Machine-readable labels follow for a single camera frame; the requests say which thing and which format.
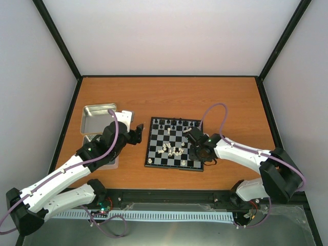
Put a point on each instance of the white chess knight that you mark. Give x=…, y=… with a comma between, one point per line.
x=182, y=150

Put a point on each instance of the black aluminium frame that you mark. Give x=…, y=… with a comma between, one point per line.
x=171, y=196

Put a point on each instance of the black magnetic chess board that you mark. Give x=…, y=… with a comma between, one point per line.
x=160, y=140

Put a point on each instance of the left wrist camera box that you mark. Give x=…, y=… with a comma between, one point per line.
x=125, y=117

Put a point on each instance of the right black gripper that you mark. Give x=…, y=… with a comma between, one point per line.
x=192, y=156

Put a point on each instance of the small electronics board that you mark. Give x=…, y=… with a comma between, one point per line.
x=105, y=207

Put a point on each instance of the light blue cable duct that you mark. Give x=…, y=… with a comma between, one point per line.
x=165, y=216

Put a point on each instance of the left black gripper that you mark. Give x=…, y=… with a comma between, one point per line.
x=136, y=135

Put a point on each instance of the silver metal tin lid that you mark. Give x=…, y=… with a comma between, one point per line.
x=95, y=118

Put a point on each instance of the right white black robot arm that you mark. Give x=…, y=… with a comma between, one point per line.
x=279, y=177

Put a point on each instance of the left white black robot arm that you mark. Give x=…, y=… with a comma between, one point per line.
x=32, y=206

